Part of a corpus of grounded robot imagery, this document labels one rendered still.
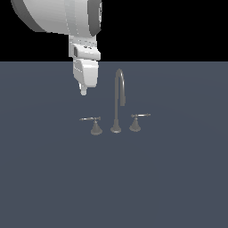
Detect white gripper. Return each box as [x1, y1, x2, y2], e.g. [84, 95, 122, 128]
[72, 58, 99, 96]

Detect grey gooseneck faucet spout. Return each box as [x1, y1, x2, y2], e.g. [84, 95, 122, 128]
[110, 69, 126, 134]

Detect grey faucet lever handle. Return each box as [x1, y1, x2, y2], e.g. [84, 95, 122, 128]
[78, 116, 103, 136]
[128, 112, 151, 133]

